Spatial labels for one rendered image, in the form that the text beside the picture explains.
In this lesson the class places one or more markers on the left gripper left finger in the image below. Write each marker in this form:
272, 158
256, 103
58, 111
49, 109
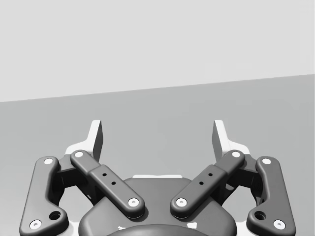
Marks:
105, 181

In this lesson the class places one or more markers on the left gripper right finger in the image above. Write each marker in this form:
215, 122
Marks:
209, 179

